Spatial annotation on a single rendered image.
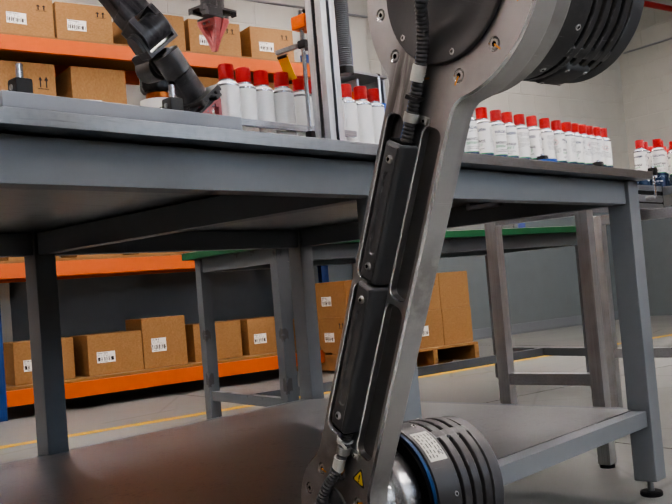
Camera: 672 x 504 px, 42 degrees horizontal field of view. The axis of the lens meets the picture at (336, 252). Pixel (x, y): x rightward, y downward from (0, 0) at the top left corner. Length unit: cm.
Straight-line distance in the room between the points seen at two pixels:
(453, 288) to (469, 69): 539
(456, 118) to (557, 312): 854
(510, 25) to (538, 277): 841
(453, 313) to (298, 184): 485
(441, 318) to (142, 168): 501
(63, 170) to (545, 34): 61
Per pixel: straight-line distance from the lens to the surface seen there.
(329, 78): 188
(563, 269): 949
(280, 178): 136
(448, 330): 616
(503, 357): 289
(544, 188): 201
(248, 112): 191
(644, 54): 1059
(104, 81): 591
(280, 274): 329
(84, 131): 113
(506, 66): 82
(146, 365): 581
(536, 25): 81
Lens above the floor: 59
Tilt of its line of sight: 2 degrees up
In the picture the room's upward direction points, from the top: 5 degrees counter-clockwise
